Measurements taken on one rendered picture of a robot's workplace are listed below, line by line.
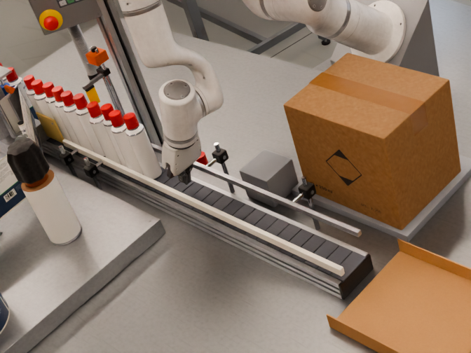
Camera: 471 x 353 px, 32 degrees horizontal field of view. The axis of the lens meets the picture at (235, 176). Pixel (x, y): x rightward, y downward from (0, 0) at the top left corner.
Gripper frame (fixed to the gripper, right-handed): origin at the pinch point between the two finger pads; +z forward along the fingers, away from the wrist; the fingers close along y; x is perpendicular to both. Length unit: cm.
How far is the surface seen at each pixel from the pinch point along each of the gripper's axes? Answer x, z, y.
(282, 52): -100, 137, -164
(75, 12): -45, -24, -7
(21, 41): -273, 200, -112
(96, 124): -31.4, 1.7, 2.6
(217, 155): 4.1, -4.2, -8.3
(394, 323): 68, -13, 5
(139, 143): -15.7, -1.4, 1.0
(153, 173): -11.8, 8.6, 0.5
